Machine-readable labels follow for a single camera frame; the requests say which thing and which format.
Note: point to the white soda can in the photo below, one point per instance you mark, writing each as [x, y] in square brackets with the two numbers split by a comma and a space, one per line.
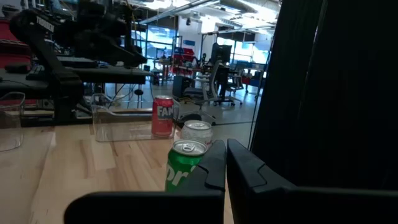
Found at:
[197, 132]

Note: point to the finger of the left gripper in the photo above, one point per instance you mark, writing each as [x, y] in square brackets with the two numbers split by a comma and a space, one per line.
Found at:
[133, 57]

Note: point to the dark office desk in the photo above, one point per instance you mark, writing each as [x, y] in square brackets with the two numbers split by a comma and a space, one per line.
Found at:
[118, 76]

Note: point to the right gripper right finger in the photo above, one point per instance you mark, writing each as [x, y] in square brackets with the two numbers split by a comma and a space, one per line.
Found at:
[311, 208]

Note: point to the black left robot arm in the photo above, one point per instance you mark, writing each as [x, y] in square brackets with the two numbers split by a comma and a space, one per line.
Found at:
[46, 40]

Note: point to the black folding screen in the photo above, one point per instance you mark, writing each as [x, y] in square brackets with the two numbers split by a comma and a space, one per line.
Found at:
[342, 93]

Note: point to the green Sprite can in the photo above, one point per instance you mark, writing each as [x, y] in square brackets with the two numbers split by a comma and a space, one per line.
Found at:
[178, 174]

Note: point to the black keyboard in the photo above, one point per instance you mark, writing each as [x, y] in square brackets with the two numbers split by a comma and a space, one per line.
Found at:
[35, 73]

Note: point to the black monitor on stand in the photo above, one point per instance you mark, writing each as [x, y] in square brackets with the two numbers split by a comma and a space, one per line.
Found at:
[221, 53]

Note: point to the white office chair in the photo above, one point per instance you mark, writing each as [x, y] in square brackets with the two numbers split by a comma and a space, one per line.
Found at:
[194, 92]

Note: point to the red storage rack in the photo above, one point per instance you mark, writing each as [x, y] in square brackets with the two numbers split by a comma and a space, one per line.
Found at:
[186, 57]

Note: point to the clear plastic bin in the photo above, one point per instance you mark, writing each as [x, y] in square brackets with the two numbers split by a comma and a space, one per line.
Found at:
[12, 137]
[124, 130]

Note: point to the red Fanta can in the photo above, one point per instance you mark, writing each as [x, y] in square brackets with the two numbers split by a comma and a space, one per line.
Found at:
[162, 119]

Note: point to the black computer case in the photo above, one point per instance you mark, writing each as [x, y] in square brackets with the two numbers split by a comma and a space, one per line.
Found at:
[181, 87]

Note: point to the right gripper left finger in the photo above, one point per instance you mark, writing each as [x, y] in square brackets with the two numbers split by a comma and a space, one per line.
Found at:
[155, 208]

